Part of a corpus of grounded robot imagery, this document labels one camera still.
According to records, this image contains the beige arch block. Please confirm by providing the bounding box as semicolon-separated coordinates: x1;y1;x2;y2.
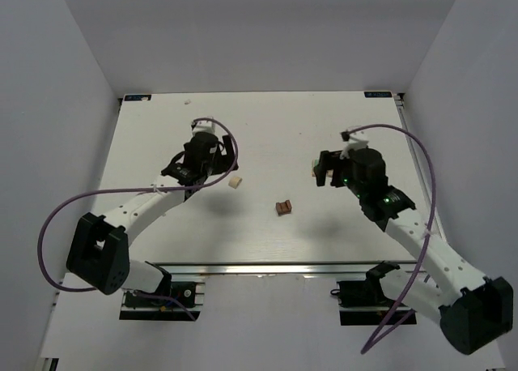
228;176;243;189

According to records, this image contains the brown notched block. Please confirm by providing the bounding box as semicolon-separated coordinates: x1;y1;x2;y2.
275;200;292;216

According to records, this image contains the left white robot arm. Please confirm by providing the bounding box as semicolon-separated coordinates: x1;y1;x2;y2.
66;131;238;296

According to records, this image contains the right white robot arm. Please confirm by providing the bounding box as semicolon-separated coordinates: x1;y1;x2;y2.
313;147;513;355

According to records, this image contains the right blue corner label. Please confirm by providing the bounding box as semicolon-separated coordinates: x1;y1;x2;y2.
363;91;393;98

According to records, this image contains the blue corner label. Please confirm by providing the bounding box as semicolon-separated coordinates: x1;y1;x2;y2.
123;94;151;102
363;91;393;98

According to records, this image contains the left blue corner label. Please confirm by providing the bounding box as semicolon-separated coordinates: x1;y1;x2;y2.
123;94;151;102

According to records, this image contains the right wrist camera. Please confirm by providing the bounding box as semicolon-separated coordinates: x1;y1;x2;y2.
340;126;369;160

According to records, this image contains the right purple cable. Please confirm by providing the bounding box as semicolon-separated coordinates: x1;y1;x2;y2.
342;123;437;355

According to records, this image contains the purple cable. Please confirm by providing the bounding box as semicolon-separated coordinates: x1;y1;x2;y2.
342;123;437;355
36;117;240;322

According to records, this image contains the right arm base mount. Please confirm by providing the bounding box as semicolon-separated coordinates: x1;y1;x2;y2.
329;262;393;327

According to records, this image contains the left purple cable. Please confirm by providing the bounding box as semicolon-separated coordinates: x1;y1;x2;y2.
36;117;240;322

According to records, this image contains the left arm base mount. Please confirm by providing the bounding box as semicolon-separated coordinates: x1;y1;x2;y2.
119;275;206;322

